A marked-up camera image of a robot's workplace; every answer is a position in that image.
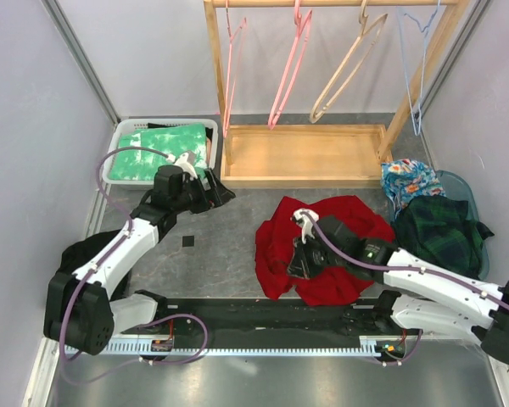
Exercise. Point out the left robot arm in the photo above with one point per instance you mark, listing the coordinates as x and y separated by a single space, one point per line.
81 311

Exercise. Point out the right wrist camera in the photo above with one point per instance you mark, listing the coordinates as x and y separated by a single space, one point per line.
305 219

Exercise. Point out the beige wooden hanger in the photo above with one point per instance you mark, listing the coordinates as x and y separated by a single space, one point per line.
354 59

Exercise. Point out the red skirt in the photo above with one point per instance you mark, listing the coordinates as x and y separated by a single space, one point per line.
274 250

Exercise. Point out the small black square patch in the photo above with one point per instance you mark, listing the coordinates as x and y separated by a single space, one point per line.
188 241

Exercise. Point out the slotted cable duct rail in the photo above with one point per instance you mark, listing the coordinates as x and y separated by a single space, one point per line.
143 346

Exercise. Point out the white laundry basket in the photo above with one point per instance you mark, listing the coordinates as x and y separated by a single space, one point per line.
176 121

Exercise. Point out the dark green plaid cloth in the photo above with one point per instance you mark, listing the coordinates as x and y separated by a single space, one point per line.
441 233

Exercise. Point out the green white cloth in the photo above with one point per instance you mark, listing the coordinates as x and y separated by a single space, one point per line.
145 150

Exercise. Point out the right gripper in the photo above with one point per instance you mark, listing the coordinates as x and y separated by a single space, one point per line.
299 264

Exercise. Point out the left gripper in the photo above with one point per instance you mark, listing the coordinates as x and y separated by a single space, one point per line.
217 192

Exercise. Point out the wooden clothes rack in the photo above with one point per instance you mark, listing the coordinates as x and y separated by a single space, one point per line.
314 155

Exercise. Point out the floral blue cloth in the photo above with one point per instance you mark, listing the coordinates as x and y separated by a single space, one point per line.
405 179

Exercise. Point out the middle pink hanger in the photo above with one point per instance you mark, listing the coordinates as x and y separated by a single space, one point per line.
302 24

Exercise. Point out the pink cloth in basket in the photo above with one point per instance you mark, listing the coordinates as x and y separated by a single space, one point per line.
209 149

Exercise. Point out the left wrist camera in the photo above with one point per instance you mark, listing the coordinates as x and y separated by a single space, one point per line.
186 161

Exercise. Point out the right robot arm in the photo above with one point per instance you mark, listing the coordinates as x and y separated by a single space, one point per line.
420 295

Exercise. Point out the teal plastic basin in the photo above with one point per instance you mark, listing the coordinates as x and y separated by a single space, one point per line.
471 199

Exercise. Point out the light blue wire hanger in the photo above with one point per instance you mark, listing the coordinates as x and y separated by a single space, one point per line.
415 104

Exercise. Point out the left pink hanger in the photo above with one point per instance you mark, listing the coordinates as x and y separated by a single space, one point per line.
235 48

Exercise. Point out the black cloth pile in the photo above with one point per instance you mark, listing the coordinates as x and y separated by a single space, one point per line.
74 257

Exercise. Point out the pink hanger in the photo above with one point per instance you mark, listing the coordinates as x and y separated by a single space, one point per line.
235 48
302 24

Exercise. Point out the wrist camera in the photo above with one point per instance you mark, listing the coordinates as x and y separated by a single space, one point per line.
186 161
305 219

